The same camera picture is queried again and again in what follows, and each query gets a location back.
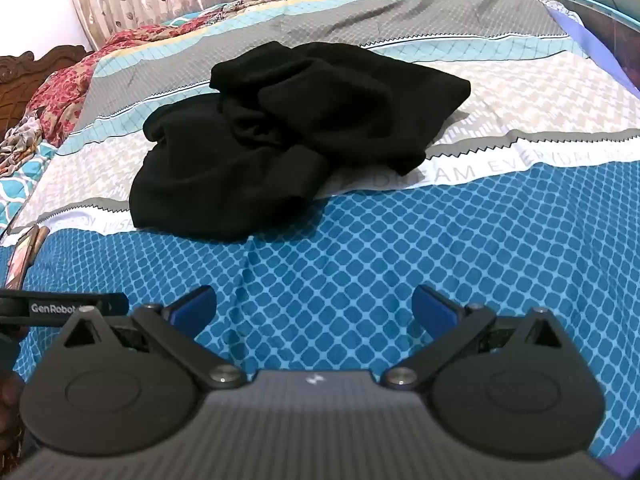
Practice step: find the teal framed box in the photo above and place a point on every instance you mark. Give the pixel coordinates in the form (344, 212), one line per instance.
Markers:
(615, 25)

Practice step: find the carved wooden headboard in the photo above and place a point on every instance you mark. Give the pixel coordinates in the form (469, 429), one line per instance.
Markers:
(20, 95)

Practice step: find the teal white patterned pillow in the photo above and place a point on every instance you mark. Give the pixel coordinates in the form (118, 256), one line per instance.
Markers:
(20, 195)

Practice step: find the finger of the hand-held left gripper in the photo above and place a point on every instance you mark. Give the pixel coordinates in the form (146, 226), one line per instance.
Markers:
(6, 357)

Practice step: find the black pants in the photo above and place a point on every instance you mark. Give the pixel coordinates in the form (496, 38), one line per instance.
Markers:
(250, 170)

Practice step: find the multicolour printed cloth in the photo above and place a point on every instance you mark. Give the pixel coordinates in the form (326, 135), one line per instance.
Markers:
(20, 145)

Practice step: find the purple under sheet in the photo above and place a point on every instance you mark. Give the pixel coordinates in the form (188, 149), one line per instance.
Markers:
(590, 45)

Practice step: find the black smartphone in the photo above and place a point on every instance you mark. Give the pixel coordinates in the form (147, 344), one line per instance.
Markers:
(20, 260)

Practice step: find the red floral blanket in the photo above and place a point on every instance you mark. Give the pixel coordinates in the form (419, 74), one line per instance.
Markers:
(65, 80)

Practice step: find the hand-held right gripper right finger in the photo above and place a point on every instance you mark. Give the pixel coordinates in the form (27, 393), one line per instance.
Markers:
(434, 309)

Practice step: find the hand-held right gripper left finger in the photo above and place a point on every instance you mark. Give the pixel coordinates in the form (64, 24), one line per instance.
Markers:
(192, 306)

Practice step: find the patterned blue grey bedsheet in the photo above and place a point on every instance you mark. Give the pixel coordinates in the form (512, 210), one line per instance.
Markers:
(350, 260)

